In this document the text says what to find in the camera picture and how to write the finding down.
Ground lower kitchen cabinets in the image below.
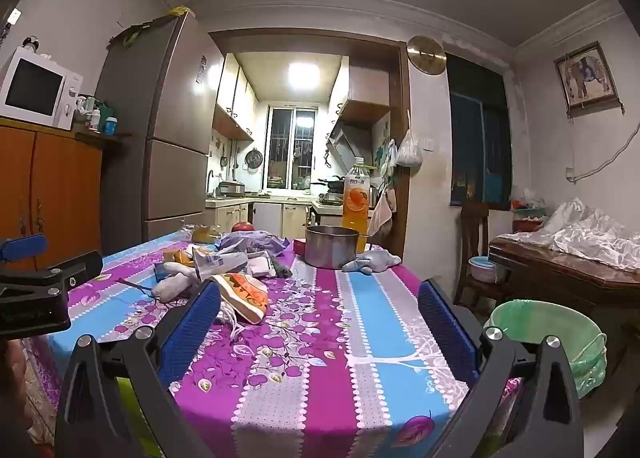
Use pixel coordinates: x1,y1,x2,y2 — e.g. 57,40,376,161
205,195,321,240

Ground upper kitchen cabinets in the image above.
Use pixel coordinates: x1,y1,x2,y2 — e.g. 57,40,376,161
212,53,260,142

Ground dark wooden side table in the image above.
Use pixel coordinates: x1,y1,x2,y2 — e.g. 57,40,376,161
487,233,640,319

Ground pink basin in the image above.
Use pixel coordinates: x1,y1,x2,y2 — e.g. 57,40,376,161
468,256,497,284

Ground grey glove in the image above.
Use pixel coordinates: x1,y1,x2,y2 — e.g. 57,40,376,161
342,247,402,274

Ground white wall cable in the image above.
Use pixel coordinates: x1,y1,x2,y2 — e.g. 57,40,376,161
565,120,640,184

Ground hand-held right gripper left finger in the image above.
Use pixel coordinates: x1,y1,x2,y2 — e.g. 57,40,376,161
54,280,222,458

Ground yellow green cloth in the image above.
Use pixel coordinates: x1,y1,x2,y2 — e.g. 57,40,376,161
107,5,197,49

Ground bin with green bag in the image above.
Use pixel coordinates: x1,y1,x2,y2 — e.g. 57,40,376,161
484,300,609,400

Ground dark room window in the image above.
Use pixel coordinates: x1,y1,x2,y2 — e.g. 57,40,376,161
445,53,514,212

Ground grey refrigerator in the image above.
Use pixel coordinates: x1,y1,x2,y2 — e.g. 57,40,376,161
94,12,227,257

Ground purple floral tablecloth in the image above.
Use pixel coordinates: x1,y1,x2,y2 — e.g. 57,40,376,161
30,229,523,458

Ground white paper tissue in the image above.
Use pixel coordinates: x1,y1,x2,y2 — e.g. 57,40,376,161
247,255,274,280

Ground hanging beige towel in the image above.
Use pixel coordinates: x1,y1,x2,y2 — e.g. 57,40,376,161
367,187,399,237

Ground person's left forearm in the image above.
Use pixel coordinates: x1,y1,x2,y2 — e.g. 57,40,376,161
0,337,32,444

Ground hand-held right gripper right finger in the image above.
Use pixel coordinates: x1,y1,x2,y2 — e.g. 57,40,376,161
417,279,585,458

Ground range hood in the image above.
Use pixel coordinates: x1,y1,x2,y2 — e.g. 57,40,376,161
325,119,374,160

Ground white string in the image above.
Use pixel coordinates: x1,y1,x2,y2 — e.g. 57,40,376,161
219,302,247,345

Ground kitchen cabinets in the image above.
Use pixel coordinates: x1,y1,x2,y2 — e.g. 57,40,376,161
212,53,260,142
205,195,321,240

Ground white microwave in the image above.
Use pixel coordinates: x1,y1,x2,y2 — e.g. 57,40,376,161
0,45,84,132

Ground square ceiling light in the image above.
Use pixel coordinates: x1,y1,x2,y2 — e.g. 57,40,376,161
287,61,321,90

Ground framed elephant picture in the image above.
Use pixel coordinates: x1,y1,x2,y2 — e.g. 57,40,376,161
553,41,622,115

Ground orange juice bottle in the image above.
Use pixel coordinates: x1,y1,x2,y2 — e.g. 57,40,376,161
342,157,372,239

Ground dark wooden chair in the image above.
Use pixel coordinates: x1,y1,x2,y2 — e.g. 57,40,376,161
454,200,507,310

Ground orange wooden cabinet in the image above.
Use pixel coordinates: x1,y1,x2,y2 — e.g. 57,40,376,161
0,117,132,269

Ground kitchen window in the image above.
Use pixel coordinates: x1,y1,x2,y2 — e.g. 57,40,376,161
265,105,319,192

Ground white spray bottle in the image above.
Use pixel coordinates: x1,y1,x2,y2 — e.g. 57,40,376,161
74,96,92,132

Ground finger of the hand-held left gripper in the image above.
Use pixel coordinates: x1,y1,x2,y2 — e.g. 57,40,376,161
0,234,47,262
0,250,104,297

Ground purple plastic bag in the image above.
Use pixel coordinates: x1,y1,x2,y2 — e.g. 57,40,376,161
219,232,289,257

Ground metal pot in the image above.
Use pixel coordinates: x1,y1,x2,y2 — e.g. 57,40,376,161
304,225,359,270

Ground crumpled white plastic sheet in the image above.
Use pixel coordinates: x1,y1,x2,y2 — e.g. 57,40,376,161
512,197,640,273

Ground round wall clock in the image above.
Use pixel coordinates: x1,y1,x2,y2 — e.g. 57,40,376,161
406,35,447,77

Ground hanging white plastic bag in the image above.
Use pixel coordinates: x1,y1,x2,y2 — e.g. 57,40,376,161
395,110,424,168

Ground grey cloth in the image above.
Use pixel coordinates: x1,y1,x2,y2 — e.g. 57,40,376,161
151,262,202,302

